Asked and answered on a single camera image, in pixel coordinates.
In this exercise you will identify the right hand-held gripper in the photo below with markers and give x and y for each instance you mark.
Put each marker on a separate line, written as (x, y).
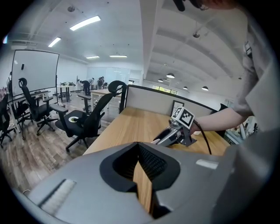
(184, 117)

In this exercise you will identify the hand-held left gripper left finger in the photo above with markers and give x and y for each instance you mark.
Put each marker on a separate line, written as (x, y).
(87, 186)

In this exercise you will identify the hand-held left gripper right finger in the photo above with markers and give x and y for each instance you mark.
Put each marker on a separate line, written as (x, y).
(192, 186)

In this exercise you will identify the person's right forearm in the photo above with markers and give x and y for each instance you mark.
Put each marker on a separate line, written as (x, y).
(218, 120)

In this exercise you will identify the black framed picture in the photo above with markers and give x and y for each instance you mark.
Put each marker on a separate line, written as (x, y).
(175, 107)

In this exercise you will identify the wooden desk with white legs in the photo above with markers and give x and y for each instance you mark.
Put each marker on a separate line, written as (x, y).
(135, 124)

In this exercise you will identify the grey partition panel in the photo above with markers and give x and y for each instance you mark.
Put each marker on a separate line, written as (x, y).
(151, 100)

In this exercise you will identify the black office chair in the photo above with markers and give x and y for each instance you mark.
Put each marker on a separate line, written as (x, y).
(22, 109)
(87, 124)
(4, 118)
(37, 109)

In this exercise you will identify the wooden table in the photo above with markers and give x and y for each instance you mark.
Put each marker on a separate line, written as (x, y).
(102, 92)

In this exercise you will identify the ceiling strip light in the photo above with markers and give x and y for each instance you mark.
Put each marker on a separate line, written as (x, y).
(118, 56)
(93, 57)
(85, 23)
(54, 42)

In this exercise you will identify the white table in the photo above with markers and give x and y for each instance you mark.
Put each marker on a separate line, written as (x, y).
(64, 86)

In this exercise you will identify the person's grey shirt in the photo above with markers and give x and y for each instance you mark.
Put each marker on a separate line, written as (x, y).
(258, 87)

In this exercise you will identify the standing fan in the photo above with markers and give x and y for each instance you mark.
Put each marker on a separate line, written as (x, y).
(77, 77)

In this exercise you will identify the large whiteboard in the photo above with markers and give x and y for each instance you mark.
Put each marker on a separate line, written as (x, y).
(35, 70)

